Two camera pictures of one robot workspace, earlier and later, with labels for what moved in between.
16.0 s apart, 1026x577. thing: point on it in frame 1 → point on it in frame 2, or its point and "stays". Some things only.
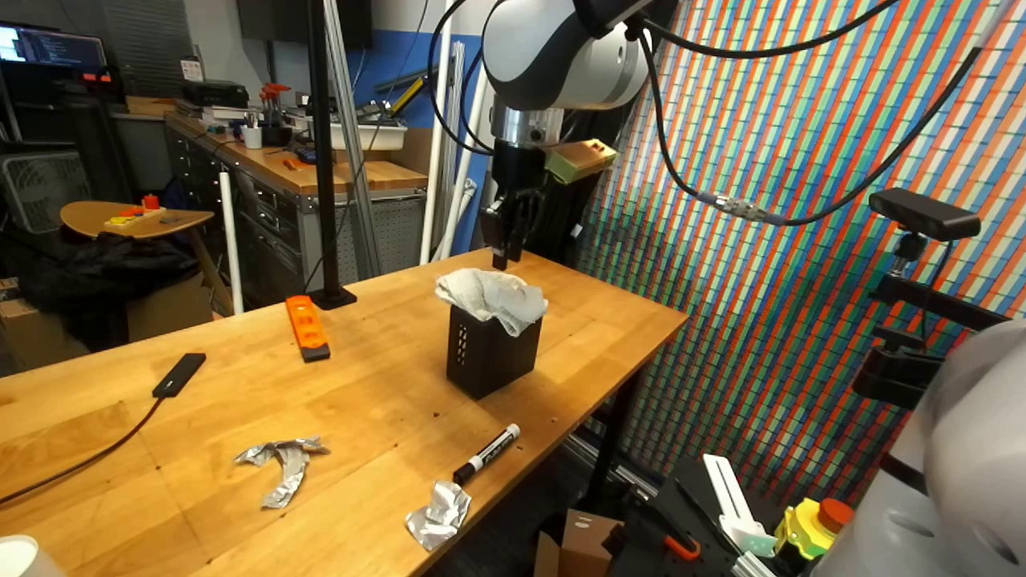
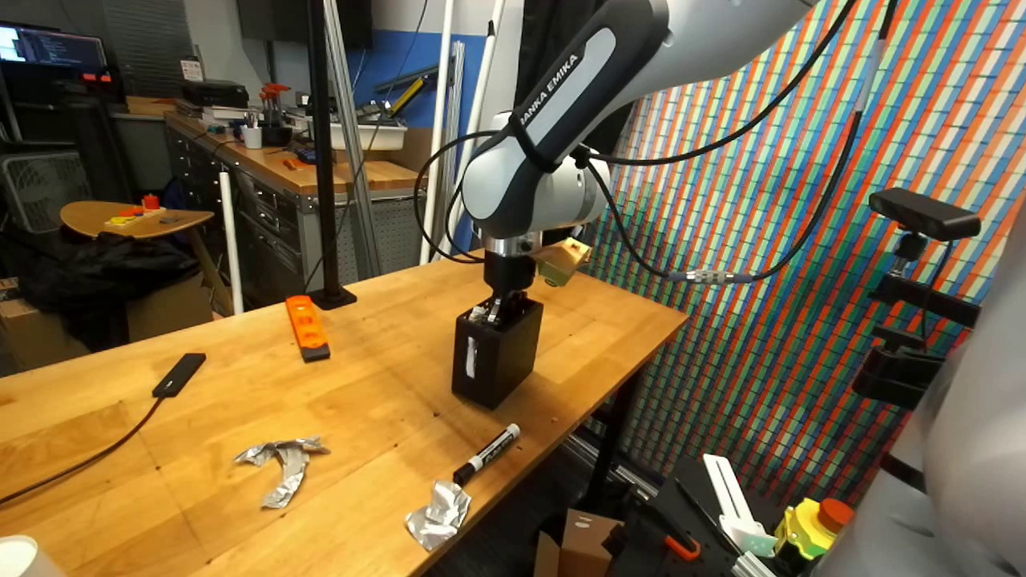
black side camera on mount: [900, 363] stays
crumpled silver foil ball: [439, 519] stays
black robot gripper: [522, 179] → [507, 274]
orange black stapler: [305, 330] stays
